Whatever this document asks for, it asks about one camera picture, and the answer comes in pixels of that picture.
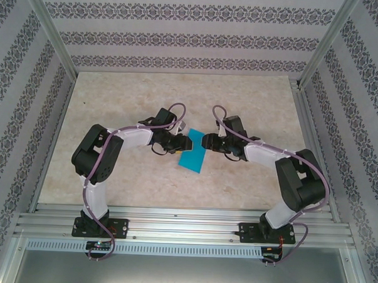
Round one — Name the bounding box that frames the blue cloth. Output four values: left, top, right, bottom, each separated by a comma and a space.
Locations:
177, 127, 209, 175

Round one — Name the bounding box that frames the grey metal sheet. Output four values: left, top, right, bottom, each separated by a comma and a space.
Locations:
0, 233, 370, 283

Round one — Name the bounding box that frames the left small circuit board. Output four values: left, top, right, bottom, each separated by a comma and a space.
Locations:
86, 240, 113, 251

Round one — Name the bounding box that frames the small circuit board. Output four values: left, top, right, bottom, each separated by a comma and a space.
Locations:
263, 246, 284, 262
86, 240, 113, 251

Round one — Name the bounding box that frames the right small circuit board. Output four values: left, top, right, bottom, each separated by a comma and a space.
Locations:
263, 246, 284, 262

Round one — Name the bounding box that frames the left gripper black cable loop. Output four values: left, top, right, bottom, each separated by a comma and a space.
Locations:
149, 143, 168, 157

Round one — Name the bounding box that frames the right aluminium side rail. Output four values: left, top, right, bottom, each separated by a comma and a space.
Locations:
284, 77, 348, 224

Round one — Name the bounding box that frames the aluminium side rail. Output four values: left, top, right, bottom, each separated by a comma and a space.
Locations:
28, 73, 77, 215
284, 77, 348, 224

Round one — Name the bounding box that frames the aluminium front frame rail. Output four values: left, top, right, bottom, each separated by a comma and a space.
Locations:
14, 199, 358, 253

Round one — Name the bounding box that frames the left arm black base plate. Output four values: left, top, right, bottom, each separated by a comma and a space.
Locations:
71, 216, 130, 240

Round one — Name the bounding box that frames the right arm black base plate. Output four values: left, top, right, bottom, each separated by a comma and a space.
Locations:
238, 222, 297, 247

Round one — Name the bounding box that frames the slotted grey cable duct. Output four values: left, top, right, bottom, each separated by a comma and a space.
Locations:
26, 237, 263, 260

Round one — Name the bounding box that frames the left aluminium side rail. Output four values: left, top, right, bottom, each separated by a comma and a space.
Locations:
28, 73, 77, 215

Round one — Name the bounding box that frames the right aluminium corner post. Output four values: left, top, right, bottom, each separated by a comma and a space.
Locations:
297, 0, 362, 92

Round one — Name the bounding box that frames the aluminium corner post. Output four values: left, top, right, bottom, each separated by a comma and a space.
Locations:
18, 0, 81, 78
297, 0, 362, 92

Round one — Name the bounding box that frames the left aluminium corner post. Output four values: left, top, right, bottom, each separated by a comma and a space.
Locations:
18, 0, 81, 78

